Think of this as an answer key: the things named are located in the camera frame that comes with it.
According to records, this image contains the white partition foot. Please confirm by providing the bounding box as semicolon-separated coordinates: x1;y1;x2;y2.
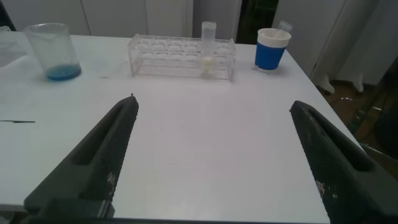
313;74;365;95

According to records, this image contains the clear glass beaker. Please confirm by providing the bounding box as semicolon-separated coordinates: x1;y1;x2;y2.
23;22;83;82

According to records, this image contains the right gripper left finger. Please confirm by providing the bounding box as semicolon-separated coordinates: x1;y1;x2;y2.
24;94;140;216

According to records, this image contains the clear acrylic test tube rack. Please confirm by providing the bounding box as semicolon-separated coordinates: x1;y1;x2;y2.
0;30;28;68
127;33;237;83

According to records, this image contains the test tube with pale pigment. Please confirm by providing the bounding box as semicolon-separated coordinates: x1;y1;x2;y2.
200;21;218;78

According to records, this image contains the test tube with red pigment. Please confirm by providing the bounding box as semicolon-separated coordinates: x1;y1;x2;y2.
273;20;294;40

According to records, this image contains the blue white paper cup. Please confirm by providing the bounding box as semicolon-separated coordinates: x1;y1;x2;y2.
254;27;292;73

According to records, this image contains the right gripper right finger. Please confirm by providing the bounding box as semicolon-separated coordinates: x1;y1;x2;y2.
289;100;398;224

